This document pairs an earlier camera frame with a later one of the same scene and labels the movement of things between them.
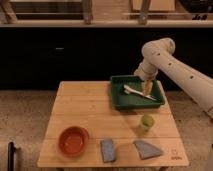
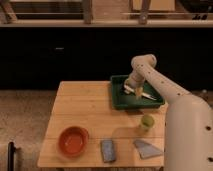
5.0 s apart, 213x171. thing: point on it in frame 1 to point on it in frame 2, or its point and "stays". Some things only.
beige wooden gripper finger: (147, 87) to (138, 91)
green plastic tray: (123, 100) stays
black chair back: (11, 149) stays
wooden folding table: (91, 105) stays
